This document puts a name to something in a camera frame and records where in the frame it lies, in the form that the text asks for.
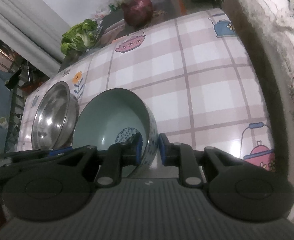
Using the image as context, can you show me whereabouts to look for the green ceramic bowl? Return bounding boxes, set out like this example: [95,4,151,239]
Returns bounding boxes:
[72,88,158,177]

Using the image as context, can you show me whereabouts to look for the small steel bowl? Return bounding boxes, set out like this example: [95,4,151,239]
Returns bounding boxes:
[31,81,78,150]

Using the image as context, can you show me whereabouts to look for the plaid tablecloth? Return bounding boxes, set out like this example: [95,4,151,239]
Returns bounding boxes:
[17,9,276,171]

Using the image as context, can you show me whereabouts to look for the green lettuce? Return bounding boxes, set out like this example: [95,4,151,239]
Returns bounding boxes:
[60,19,99,56]

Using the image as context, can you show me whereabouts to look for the red onion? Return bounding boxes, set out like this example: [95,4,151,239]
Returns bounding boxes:
[121,0,154,27]

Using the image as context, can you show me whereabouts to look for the grey curtain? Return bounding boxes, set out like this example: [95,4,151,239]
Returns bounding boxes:
[0,0,70,77]

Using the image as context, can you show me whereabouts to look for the white fringed blanket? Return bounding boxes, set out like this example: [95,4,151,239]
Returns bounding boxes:
[222,0,294,224]

